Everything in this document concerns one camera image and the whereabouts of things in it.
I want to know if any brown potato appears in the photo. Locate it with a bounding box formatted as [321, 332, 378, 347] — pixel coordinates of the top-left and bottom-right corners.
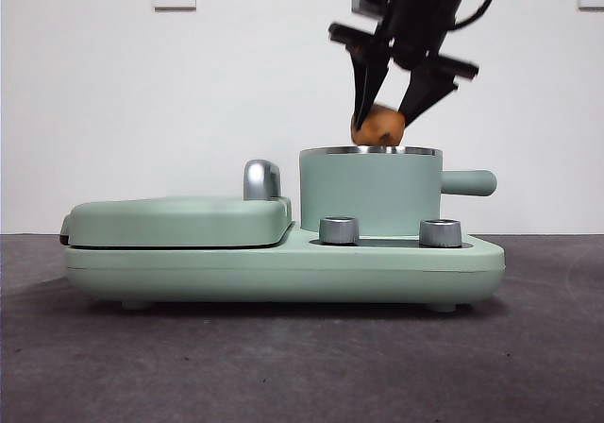
[350, 104, 407, 147]

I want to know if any green hinged griddle lid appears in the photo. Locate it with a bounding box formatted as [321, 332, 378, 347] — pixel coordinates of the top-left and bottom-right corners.
[58, 195, 293, 250]

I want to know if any silver control knob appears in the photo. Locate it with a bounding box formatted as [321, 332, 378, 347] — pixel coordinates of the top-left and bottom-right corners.
[418, 218, 462, 248]
[318, 215, 360, 245]

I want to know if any green breakfast machine base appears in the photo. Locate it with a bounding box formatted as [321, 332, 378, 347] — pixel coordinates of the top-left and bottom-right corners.
[63, 221, 506, 312]

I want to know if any right wrist grey camera box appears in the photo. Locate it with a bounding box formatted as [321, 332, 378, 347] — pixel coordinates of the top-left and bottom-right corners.
[351, 0, 395, 18]

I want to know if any green steamer pot with handle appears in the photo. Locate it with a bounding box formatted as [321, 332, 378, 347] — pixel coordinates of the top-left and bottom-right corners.
[298, 144, 497, 234]

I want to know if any chrome griddle lid handle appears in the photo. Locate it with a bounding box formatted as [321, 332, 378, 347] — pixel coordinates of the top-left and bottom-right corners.
[242, 159, 284, 202]

